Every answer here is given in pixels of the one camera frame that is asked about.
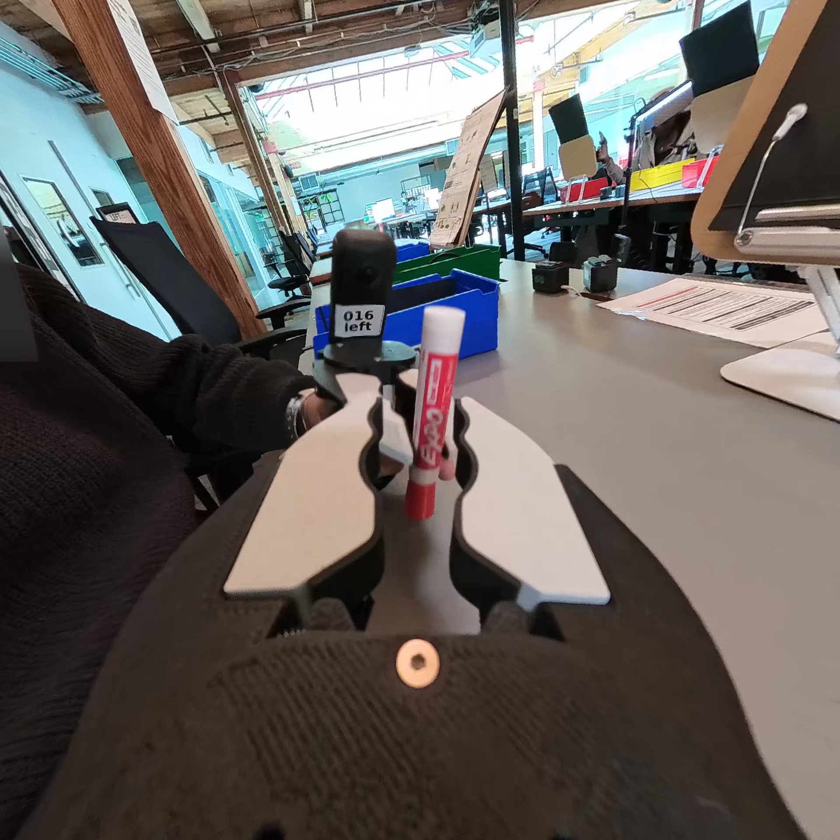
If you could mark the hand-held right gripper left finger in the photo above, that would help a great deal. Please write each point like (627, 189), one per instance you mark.
(308, 505)

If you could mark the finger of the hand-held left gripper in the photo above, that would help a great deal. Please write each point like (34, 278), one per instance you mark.
(448, 466)
(397, 433)

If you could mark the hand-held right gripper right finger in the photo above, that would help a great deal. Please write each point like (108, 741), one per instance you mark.
(531, 518)

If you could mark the red marker with white cap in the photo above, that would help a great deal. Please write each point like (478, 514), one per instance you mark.
(436, 394)

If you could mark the person's left hand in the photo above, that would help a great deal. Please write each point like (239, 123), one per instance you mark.
(321, 408)

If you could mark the green plastic bin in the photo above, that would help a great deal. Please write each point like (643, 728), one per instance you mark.
(459, 259)

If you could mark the blue plastic bin with tag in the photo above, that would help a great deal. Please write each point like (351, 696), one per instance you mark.
(453, 315)

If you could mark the cardboard sheet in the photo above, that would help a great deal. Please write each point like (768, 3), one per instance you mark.
(466, 170)

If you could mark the black pole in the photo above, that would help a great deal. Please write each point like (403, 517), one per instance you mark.
(512, 131)

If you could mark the red plastic bin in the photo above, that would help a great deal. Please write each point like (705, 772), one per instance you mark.
(581, 189)
(699, 172)

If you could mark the black and tan board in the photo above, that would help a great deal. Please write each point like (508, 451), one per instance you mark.
(571, 131)
(718, 65)

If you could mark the printed paper sheet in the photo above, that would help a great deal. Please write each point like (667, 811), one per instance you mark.
(715, 312)

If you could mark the white stand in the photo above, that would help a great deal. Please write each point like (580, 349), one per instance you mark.
(787, 374)

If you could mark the yellow plastic bin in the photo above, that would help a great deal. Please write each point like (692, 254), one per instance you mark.
(659, 174)

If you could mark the black display board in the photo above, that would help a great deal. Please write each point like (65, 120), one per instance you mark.
(787, 131)

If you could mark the wooden post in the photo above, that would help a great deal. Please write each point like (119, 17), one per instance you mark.
(164, 164)

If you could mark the paper notice on post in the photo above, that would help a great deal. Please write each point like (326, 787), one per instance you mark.
(141, 59)

